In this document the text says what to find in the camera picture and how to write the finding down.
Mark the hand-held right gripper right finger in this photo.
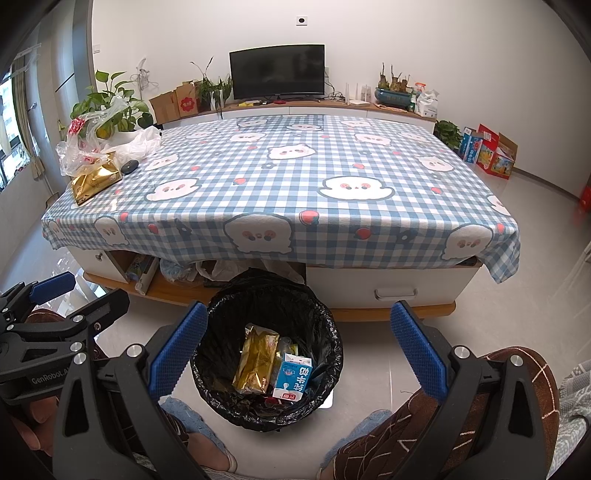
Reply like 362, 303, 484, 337
389, 300, 546, 480

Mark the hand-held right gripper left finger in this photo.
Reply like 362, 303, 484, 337
52, 301, 209, 480

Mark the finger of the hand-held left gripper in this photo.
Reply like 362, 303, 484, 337
0, 271, 76, 326
0, 290, 131, 358

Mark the gold brown foil bag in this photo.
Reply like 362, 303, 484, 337
232, 323, 281, 395

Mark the black-bagged trash bin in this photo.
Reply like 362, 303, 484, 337
190, 268, 345, 433

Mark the blue white milk carton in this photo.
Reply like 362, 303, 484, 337
272, 353, 315, 404

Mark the person's left hand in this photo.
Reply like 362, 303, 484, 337
11, 394, 58, 450

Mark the green yellow box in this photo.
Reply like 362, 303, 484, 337
126, 253, 148, 280

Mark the long white box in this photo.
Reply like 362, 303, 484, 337
134, 256, 160, 296

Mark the blue plastic bag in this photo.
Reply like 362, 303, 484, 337
159, 258, 197, 283

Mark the white crumpled plastic bag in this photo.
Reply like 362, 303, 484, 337
196, 259, 241, 282

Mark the person's right leg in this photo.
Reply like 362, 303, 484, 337
323, 346, 561, 480

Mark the white wooden low table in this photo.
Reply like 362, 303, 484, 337
69, 244, 483, 323

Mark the shiny gold foil bag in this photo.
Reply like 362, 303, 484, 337
70, 161, 123, 207

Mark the clear red-printed plastic bag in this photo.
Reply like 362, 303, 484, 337
56, 97, 127, 178

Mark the window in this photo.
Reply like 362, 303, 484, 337
0, 46, 44, 190

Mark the grey patterned sofa cover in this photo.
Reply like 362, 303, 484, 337
549, 360, 591, 480

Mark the blue checkered tablecloth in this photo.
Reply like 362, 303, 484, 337
41, 113, 522, 283

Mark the large leafy potted plant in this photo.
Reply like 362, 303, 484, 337
69, 69, 155, 139

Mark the plain cardboard box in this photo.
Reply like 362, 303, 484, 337
148, 91, 178, 124

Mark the red colourful box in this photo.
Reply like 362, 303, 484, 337
475, 124, 519, 180

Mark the blue colourful box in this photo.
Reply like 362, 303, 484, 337
459, 128, 484, 164

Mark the small green floor plant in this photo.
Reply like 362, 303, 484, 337
434, 120, 463, 149

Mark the small thin-leaved potted plant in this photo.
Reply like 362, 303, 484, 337
190, 58, 234, 114

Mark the white paper bag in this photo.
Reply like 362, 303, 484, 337
414, 90, 440, 117

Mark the blue bonsai pot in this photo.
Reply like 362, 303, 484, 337
374, 64, 413, 110

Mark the white router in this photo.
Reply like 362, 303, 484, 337
345, 83, 372, 107

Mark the white wooden television cabinet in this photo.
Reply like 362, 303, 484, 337
159, 99, 437, 134

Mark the black television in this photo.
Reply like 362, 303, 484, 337
229, 44, 326, 101

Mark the white wall hanging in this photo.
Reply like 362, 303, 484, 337
134, 55, 153, 88

